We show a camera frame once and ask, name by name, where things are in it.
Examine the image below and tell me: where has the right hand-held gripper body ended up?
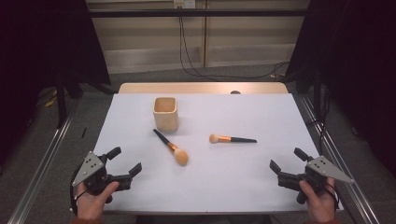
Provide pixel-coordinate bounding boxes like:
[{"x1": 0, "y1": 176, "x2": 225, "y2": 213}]
[{"x1": 277, "y1": 155, "x2": 355, "y2": 205}]

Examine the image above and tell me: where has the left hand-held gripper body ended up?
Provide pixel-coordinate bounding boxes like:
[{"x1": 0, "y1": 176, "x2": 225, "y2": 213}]
[{"x1": 72, "y1": 151, "x2": 134, "y2": 204}]

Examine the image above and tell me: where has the large makeup brush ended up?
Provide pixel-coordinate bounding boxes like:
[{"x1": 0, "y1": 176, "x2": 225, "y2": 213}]
[{"x1": 152, "y1": 128, "x2": 190, "y2": 167}]

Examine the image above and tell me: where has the small makeup brush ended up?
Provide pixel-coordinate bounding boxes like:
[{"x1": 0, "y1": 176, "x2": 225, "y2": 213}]
[{"x1": 208, "y1": 133, "x2": 258, "y2": 145}]

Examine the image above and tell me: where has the beige square brush holder cup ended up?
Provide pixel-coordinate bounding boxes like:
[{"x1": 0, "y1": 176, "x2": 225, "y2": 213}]
[{"x1": 152, "y1": 96, "x2": 180, "y2": 133}]

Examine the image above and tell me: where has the person's right hand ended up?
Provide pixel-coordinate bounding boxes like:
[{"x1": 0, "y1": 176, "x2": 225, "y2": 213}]
[{"x1": 298, "y1": 177, "x2": 339, "y2": 223}]

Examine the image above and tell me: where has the person's left hand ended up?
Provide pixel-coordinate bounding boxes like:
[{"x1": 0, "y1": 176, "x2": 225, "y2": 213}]
[{"x1": 76, "y1": 181, "x2": 120, "y2": 222}]

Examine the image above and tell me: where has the white table mat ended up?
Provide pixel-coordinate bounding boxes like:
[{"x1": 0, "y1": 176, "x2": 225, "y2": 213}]
[{"x1": 92, "y1": 92, "x2": 345, "y2": 214}]

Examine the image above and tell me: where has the black metal stand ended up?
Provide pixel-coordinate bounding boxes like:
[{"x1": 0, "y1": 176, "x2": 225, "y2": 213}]
[
  {"x1": 295, "y1": 69, "x2": 325, "y2": 115},
  {"x1": 54, "y1": 73, "x2": 116, "y2": 129}
]

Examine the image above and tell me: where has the wooden table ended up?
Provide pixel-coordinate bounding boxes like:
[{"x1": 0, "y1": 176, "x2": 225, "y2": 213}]
[{"x1": 118, "y1": 81, "x2": 290, "y2": 95}]

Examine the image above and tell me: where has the dark curtain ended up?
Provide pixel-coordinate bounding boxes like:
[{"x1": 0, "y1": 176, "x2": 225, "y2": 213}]
[
  {"x1": 0, "y1": 0, "x2": 112, "y2": 166},
  {"x1": 284, "y1": 0, "x2": 396, "y2": 180}
]

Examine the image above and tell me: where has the black horizontal bar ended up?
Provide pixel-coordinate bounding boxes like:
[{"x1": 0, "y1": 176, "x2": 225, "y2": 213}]
[{"x1": 88, "y1": 8, "x2": 309, "y2": 18}]

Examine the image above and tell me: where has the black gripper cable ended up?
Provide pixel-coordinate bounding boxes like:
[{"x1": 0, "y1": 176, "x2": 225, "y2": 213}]
[
  {"x1": 69, "y1": 169, "x2": 89, "y2": 217},
  {"x1": 323, "y1": 183, "x2": 340, "y2": 213}
]

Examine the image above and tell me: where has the aluminium rail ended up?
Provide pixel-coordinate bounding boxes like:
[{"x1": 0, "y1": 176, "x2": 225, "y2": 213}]
[
  {"x1": 299, "y1": 94, "x2": 381, "y2": 224},
  {"x1": 7, "y1": 98, "x2": 80, "y2": 224}
]

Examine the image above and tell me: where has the black floor cable bundle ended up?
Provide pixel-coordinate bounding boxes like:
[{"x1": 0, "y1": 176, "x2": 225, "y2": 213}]
[{"x1": 306, "y1": 90, "x2": 332, "y2": 162}]

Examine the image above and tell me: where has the black power cable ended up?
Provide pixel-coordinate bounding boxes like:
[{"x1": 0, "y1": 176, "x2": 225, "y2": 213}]
[
  {"x1": 180, "y1": 16, "x2": 290, "y2": 80},
  {"x1": 178, "y1": 16, "x2": 290, "y2": 82}
]

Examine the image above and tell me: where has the white wall socket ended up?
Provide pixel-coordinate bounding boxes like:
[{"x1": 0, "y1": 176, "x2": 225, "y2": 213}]
[{"x1": 173, "y1": 0, "x2": 196, "y2": 9}]

